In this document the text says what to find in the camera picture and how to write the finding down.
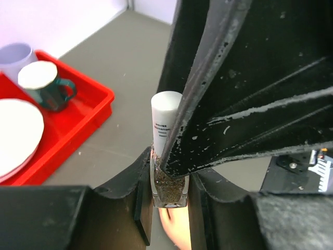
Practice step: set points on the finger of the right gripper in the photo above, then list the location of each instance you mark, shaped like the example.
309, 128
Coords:
256, 80

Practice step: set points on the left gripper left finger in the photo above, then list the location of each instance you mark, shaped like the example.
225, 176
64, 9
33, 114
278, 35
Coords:
114, 215

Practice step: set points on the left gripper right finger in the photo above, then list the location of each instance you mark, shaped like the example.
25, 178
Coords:
225, 216

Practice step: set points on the white nail polish cap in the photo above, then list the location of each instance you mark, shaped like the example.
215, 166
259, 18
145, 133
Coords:
164, 106

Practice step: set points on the glitter nail polish bottle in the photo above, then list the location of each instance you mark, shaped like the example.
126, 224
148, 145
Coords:
166, 192

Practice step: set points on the mannequin hand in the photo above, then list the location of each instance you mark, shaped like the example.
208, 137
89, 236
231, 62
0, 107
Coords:
175, 222

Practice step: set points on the white paper plates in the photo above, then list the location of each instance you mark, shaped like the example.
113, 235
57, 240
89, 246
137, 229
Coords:
22, 127

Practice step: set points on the red plastic tray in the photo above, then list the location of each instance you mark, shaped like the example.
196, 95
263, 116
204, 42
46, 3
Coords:
65, 131

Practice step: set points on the dark green mug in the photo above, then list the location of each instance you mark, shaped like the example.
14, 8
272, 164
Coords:
42, 82

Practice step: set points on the lavender plastic cup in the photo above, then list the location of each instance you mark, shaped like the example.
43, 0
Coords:
14, 57

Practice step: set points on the slotted cable duct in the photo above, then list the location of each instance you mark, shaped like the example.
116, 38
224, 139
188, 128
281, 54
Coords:
323, 168

